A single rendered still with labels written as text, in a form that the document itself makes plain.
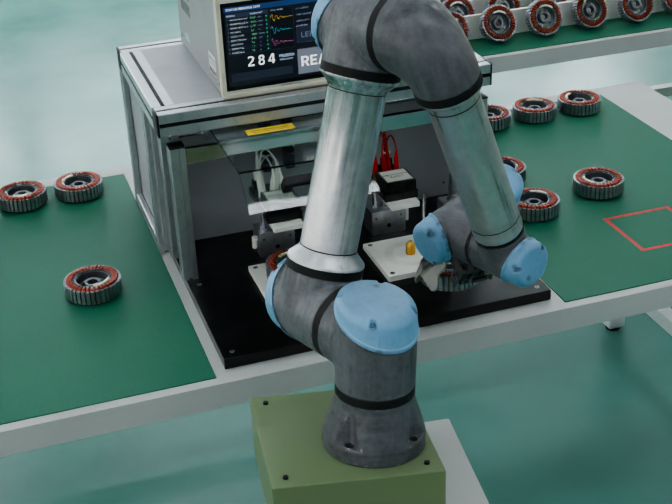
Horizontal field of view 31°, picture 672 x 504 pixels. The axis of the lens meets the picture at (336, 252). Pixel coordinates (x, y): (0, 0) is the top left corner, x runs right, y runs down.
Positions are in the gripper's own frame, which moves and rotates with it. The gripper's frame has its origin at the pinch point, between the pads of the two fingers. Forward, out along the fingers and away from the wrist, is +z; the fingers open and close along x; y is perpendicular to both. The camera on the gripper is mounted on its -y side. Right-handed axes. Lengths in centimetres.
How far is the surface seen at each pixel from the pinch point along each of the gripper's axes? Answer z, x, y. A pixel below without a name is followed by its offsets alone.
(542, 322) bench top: 5.5, 16.3, 11.9
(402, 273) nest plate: 11.7, -4.6, -6.6
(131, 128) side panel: 32, -46, -63
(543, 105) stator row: 53, 62, -64
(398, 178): 8.0, 0.0, -25.4
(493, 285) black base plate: 7.6, 10.6, 1.6
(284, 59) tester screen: -9, -20, -46
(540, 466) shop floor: 90, 41, 18
